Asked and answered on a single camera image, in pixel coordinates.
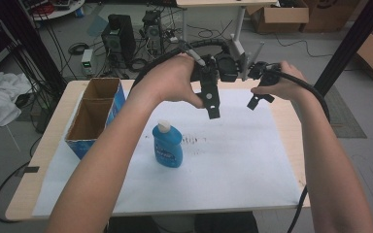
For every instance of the person's dark clothing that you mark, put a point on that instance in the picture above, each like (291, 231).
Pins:
(226, 223)

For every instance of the white paper sheet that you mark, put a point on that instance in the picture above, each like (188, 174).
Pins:
(223, 168)

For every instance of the blue cardboard box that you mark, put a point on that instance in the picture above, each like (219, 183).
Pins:
(90, 119)

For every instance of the black tape strip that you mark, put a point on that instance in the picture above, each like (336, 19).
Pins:
(31, 169)

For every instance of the person's left hand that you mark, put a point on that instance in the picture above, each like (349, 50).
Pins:
(168, 81)

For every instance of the blue cup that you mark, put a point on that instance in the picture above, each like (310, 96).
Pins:
(79, 13)

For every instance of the blue-grey floor sheet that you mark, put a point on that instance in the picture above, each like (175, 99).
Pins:
(97, 26)

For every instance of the large cardboard box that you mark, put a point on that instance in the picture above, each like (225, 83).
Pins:
(330, 16)

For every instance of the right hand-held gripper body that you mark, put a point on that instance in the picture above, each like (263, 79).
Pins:
(265, 73)

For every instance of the open computer case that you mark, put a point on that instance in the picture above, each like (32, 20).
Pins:
(152, 30)

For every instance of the white desk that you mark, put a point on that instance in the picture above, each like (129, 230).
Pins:
(223, 2)

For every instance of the black metal post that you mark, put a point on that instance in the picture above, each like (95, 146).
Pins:
(353, 42)
(29, 39)

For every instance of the person's right hand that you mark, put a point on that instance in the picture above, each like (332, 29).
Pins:
(288, 85)

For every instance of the white power strip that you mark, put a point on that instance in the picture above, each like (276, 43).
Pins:
(173, 39)

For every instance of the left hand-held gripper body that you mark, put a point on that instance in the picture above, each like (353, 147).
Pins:
(211, 73)

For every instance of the black computer tower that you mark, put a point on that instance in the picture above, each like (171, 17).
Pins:
(123, 35)

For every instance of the white power supply unit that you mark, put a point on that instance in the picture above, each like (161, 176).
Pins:
(86, 63)

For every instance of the grey floor mat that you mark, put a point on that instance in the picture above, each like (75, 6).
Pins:
(343, 119)

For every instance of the open cardboard box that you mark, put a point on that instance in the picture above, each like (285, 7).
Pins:
(285, 14)

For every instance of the blue bottle with white cap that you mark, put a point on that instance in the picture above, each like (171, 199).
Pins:
(168, 145)

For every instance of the round white table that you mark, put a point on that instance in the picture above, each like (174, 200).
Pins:
(61, 13)

